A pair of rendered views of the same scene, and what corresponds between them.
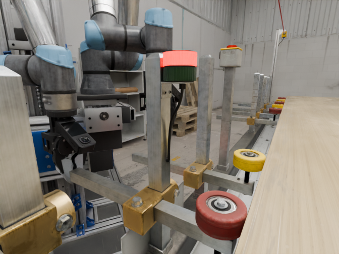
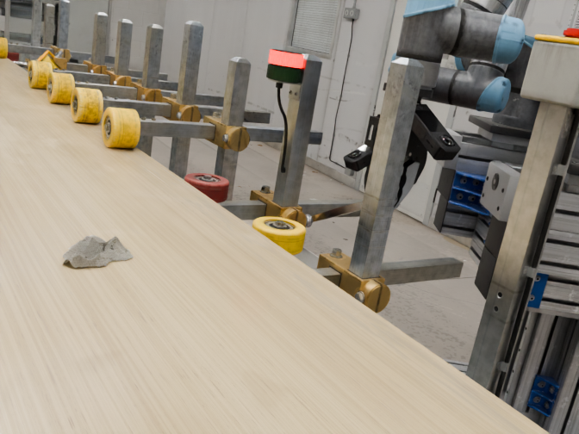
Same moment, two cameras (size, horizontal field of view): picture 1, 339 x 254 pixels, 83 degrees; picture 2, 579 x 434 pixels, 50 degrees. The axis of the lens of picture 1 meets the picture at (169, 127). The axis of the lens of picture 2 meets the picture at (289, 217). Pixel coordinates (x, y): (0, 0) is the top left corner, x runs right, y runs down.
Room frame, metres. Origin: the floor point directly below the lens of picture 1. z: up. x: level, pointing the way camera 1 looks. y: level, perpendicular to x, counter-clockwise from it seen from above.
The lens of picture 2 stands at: (0.83, -1.02, 1.18)
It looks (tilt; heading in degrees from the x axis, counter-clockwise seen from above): 16 degrees down; 113
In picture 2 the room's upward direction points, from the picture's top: 10 degrees clockwise
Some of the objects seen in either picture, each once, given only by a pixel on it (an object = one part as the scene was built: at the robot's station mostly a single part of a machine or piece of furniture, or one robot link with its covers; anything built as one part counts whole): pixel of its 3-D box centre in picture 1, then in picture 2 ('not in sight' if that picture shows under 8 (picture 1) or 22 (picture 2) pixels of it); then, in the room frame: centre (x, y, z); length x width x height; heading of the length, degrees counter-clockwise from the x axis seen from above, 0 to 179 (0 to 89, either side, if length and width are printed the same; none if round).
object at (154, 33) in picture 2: not in sight; (146, 112); (-0.26, 0.42, 0.90); 0.04 x 0.04 x 0.48; 58
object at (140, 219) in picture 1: (155, 201); (275, 212); (0.36, 0.03, 0.85); 0.14 x 0.06 x 0.05; 148
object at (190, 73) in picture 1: (179, 74); (283, 73); (0.36, -0.02, 1.11); 0.06 x 0.06 x 0.02
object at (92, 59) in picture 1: (96, 55); not in sight; (0.90, 0.32, 1.21); 0.13 x 0.12 x 0.14; 115
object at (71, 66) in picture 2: not in sight; (117, 72); (-0.67, 0.78, 0.95); 0.37 x 0.03 x 0.03; 58
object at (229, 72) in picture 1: (226, 121); (512, 288); (0.82, -0.25, 0.93); 0.05 x 0.05 x 0.45; 58
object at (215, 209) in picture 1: (219, 231); (203, 206); (0.27, -0.08, 0.85); 0.08 x 0.08 x 0.11
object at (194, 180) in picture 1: (199, 171); (351, 282); (0.57, -0.10, 0.81); 0.14 x 0.06 x 0.05; 148
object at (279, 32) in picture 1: (276, 71); not in sight; (2.53, -1.37, 1.20); 0.15 x 0.12 x 1.00; 148
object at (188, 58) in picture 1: (179, 59); (286, 58); (0.36, -0.02, 1.14); 0.06 x 0.06 x 0.02
